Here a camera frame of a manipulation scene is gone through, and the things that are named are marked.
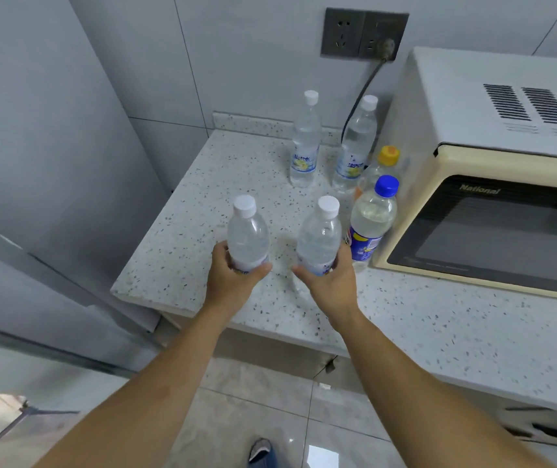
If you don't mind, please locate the person's right hand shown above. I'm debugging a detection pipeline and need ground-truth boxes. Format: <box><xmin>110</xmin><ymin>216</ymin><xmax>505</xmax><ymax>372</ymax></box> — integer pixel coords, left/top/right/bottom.
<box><xmin>291</xmin><ymin>242</ymin><xmax>358</xmax><ymax>321</ymax></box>

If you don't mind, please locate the person's left hand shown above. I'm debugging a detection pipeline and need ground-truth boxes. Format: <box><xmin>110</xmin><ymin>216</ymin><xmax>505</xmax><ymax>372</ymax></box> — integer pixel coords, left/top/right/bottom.
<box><xmin>204</xmin><ymin>240</ymin><xmax>273</xmax><ymax>315</ymax></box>

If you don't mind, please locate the clear white-capped water bottle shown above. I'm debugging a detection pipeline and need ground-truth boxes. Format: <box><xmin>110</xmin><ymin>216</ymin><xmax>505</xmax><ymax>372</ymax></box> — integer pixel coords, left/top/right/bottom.
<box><xmin>296</xmin><ymin>195</ymin><xmax>343</xmax><ymax>277</ymax></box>
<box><xmin>227</xmin><ymin>195</ymin><xmax>271</xmax><ymax>275</ymax></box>

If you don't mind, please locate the person's left forearm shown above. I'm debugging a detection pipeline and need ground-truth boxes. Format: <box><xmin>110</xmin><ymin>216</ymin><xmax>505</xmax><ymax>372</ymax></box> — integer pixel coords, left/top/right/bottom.
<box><xmin>33</xmin><ymin>301</ymin><xmax>236</xmax><ymax>468</ymax></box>

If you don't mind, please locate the person's right forearm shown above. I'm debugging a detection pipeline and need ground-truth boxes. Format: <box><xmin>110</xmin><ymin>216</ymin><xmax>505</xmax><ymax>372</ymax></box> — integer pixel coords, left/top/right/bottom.
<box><xmin>328</xmin><ymin>307</ymin><xmax>556</xmax><ymax>468</ymax></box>

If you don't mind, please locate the blue-capped clear drink bottle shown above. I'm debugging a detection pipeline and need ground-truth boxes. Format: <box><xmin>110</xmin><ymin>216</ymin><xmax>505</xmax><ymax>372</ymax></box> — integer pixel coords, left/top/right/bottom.
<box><xmin>347</xmin><ymin>175</ymin><xmax>400</xmax><ymax>273</ymax></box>

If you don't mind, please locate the yellow-capped clear drink bottle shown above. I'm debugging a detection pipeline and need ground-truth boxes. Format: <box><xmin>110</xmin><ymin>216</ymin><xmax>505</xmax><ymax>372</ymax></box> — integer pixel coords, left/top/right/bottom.
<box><xmin>354</xmin><ymin>145</ymin><xmax>401</xmax><ymax>202</ymax></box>

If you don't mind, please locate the yellow-label white-capped water bottle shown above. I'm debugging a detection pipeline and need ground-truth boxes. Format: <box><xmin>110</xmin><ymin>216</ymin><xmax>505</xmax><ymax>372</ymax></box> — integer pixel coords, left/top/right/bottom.
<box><xmin>290</xmin><ymin>90</ymin><xmax>322</xmax><ymax>189</ymax></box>
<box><xmin>332</xmin><ymin>95</ymin><xmax>379</xmax><ymax>193</ymax></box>

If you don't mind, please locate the person's shoe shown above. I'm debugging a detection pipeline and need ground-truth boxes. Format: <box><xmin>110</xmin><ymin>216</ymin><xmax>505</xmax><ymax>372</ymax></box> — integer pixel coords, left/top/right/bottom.
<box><xmin>249</xmin><ymin>437</ymin><xmax>279</xmax><ymax>468</ymax></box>

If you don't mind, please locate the cream microwave oven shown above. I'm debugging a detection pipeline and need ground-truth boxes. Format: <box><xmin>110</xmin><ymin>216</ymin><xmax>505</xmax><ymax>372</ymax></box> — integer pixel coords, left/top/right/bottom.
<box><xmin>370</xmin><ymin>46</ymin><xmax>557</xmax><ymax>304</ymax></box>

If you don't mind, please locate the grey refrigerator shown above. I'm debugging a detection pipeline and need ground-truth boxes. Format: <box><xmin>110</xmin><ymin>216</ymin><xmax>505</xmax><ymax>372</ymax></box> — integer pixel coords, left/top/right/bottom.
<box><xmin>0</xmin><ymin>0</ymin><xmax>174</xmax><ymax>376</ymax></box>

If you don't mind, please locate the dark power cable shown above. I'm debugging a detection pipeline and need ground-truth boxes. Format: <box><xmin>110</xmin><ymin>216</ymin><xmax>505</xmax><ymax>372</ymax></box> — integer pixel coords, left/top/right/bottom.
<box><xmin>341</xmin><ymin>57</ymin><xmax>386</xmax><ymax>146</ymax></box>

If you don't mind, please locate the grey wall power socket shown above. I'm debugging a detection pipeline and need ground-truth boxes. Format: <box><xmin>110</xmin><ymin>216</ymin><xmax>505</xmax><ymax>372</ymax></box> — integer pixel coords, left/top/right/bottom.
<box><xmin>321</xmin><ymin>7</ymin><xmax>410</xmax><ymax>62</ymax></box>

